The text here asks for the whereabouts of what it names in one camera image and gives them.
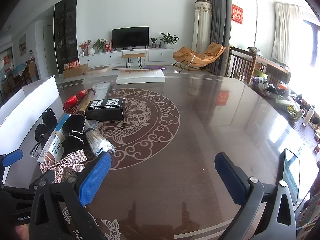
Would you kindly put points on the white bottle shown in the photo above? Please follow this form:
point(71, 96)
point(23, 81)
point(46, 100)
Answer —
point(308, 116)

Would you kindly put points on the round beige mat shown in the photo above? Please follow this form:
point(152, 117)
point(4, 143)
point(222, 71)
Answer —
point(96, 70)

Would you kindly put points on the dark wooden chair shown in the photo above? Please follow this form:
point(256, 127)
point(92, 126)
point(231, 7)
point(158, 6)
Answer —
point(240, 65)

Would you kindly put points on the white curtain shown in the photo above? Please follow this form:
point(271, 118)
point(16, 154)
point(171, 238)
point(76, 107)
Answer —
point(287, 30)

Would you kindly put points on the clear plastic packet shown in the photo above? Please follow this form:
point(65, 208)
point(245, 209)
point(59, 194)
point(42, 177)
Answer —
point(103, 88)

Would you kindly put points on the orange rocking chair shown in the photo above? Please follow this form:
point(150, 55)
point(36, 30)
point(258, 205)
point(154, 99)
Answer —
point(200, 58)

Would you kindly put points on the rhinestone bow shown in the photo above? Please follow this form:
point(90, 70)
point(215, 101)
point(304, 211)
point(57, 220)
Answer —
point(67, 163)

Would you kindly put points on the black television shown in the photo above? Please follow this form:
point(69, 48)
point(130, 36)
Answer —
point(130, 37)

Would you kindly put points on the red wall calendar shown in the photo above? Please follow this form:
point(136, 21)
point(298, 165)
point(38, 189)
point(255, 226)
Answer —
point(237, 14)

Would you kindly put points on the red gift box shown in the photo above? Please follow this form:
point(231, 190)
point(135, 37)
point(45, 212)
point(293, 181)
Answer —
point(108, 47)

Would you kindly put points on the covered standing air conditioner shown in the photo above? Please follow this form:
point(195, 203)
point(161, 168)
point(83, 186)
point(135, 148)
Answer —
point(202, 25)

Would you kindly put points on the orange bench stool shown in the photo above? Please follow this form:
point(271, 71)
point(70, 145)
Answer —
point(133, 55)

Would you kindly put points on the dark glass display cabinet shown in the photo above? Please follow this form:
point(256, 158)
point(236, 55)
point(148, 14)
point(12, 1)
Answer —
point(66, 30)

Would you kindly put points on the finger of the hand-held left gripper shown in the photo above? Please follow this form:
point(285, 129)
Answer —
point(12, 156)

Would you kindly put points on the wooden side desk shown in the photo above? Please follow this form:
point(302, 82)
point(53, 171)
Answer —
point(272, 66)

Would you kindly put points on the black sunglasses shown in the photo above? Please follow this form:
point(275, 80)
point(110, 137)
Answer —
point(40, 132)

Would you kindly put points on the small potted plant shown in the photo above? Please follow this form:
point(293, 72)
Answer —
point(153, 41)

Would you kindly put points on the red flowers in vase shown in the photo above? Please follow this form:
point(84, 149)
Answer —
point(84, 46)

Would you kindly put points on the white television cabinet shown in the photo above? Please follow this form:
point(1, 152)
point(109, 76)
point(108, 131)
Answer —
point(160, 55)

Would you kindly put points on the grey curtain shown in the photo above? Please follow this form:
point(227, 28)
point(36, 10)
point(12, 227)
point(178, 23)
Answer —
point(217, 17)

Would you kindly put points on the white storage box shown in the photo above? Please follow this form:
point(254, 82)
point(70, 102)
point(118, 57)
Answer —
point(30, 100)

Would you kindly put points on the red foil packet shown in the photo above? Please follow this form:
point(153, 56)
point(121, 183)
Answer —
point(72, 100)

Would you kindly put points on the large potted green plant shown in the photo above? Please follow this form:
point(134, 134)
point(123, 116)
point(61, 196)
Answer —
point(168, 38)

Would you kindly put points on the black cardboard box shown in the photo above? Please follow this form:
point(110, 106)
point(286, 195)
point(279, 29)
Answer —
point(105, 113)

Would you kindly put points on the orange printed cartons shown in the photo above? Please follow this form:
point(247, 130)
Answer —
point(72, 65)

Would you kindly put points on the pile of small clutter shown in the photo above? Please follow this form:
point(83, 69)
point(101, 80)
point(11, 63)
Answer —
point(277, 92)

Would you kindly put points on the black velvet hair accessory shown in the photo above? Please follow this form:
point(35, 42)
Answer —
point(75, 126)

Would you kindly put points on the person's left hand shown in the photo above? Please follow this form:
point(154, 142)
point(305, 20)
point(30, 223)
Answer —
point(23, 233)

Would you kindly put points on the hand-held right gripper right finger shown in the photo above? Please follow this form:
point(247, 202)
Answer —
point(230, 180)

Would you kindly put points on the long wooden stick box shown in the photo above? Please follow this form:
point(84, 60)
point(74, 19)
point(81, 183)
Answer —
point(86, 100)

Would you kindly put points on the white flat box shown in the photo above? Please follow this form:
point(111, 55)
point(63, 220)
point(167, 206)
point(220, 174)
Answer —
point(140, 78)

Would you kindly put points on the purple cushion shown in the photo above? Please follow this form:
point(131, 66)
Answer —
point(155, 67)

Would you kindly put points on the brown cardboard box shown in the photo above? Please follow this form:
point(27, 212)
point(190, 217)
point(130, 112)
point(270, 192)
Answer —
point(75, 71)

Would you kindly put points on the grey cloth bundle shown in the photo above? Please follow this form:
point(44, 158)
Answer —
point(254, 50)

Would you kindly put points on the cotton swab pack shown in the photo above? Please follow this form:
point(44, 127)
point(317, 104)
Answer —
point(97, 140)

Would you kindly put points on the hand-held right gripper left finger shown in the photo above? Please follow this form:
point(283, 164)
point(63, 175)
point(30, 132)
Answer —
point(96, 177)

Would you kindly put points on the bushy potted green plant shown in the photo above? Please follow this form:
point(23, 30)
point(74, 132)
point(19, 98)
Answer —
point(99, 45)

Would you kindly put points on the white round vase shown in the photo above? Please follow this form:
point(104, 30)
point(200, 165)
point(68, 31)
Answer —
point(91, 51)

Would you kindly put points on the black smartphone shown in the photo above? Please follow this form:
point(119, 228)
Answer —
point(291, 175)

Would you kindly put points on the blue and white tube box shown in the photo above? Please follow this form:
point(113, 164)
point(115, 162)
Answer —
point(53, 142)

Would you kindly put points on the framed wall picture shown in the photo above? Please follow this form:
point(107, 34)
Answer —
point(22, 45)

